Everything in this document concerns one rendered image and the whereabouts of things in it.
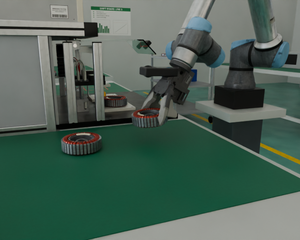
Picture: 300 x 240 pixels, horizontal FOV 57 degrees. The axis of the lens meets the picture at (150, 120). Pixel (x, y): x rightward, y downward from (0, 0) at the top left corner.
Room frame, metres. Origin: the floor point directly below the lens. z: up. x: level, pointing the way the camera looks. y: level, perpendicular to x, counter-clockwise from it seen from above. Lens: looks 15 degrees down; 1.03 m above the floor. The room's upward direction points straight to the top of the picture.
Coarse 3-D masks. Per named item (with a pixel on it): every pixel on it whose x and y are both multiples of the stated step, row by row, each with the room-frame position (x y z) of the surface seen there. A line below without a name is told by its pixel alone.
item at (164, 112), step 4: (164, 96) 0.83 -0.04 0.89; (160, 100) 0.83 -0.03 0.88; (164, 100) 0.82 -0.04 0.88; (172, 100) 0.84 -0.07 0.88; (160, 104) 0.82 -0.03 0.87; (164, 104) 0.80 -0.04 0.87; (172, 104) 0.83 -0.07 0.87; (160, 108) 0.81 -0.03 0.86; (164, 108) 0.80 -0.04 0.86; (168, 108) 0.80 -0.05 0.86; (172, 108) 0.83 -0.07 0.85; (160, 112) 0.80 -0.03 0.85; (164, 112) 0.79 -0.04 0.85; (168, 112) 0.81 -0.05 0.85; (172, 112) 0.82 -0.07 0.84; (176, 112) 0.83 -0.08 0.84; (160, 116) 0.79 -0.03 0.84; (164, 116) 0.79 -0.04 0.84; (168, 116) 0.80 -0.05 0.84; (172, 116) 0.81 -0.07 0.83; (176, 116) 0.82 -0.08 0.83; (160, 120) 0.79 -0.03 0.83; (160, 124) 0.79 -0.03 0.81
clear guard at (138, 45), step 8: (80, 40) 1.15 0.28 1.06; (88, 40) 1.15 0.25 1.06; (96, 40) 1.15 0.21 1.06; (104, 40) 1.15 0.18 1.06; (112, 40) 1.15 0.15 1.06; (120, 40) 1.15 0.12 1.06; (128, 40) 1.15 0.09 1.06; (136, 40) 1.15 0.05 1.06; (144, 40) 1.16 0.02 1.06; (136, 48) 1.34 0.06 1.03; (144, 48) 1.23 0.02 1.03
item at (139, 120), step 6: (150, 108) 0.89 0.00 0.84; (156, 108) 0.88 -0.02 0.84; (132, 114) 0.85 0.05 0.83; (138, 114) 0.83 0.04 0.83; (144, 114) 0.87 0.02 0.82; (150, 114) 0.86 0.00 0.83; (156, 114) 0.81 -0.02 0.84; (132, 120) 0.83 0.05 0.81; (138, 120) 0.81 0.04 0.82; (144, 120) 0.79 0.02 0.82; (150, 120) 0.79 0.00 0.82; (156, 120) 0.80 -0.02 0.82; (138, 126) 0.80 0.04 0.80; (144, 126) 0.80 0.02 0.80; (156, 126) 0.80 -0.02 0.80
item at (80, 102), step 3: (84, 96) 1.21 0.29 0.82; (78, 99) 1.14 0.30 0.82; (81, 99) 1.14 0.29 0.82; (84, 99) 1.14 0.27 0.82; (87, 99) 1.15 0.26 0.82; (78, 102) 1.13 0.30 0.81; (81, 102) 1.14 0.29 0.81; (87, 102) 1.15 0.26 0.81; (78, 105) 1.13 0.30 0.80; (81, 105) 1.14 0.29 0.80; (87, 105) 1.15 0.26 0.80; (78, 108) 1.13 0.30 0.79; (81, 108) 1.14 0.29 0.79; (87, 108) 1.15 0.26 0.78; (78, 111) 1.13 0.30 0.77; (81, 111) 1.14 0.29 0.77; (84, 111) 1.14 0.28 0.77; (87, 111) 1.15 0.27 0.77
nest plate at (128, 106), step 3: (126, 105) 1.22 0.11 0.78; (129, 105) 1.22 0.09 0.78; (132, 105) 1.22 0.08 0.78; (105, 108) 1.16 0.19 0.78; (108, 108) 1.16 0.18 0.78; (111, 108) 1.16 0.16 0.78; (114, 108) 1.16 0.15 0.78; (117, 108) 1.16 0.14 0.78; (120, 108) 1.16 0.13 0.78; (123, 108) 1.16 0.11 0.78; (126, 108) 1.17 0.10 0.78; (129, 108) 1.17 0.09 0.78; (132, 108) 1.18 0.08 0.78; (135, 108) 1.18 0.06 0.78; (105, 111) 1.13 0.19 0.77; (108, 111) 1.14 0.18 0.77; (111, 111) 1.14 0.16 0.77
